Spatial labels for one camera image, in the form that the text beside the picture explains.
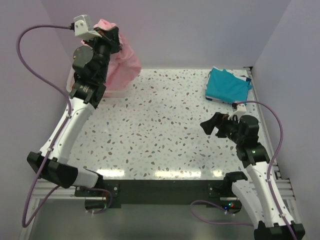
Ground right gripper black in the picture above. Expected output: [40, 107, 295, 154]
[200, 111, 244, 145]

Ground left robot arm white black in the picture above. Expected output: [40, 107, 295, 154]
[27, 26, 122, 196]

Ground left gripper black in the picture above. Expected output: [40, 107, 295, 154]
[83, 27, 123, 82]

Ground pink t shirt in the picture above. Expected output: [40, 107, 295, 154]
[92, 18, 143, 97]

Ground aluminium frame rail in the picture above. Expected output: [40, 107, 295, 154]
[243, 66, 301, 223]

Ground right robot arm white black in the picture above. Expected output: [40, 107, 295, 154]
[200, 112, 306, 240]

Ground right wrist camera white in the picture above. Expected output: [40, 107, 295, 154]
[228, 102, 247, 122]

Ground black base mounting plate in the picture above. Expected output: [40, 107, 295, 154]
[74, 179, 242, 211]

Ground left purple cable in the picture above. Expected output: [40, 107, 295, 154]
[17, 24, 76, 229]

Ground white plastic basket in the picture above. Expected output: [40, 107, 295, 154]
[66, 68, 129, 98]

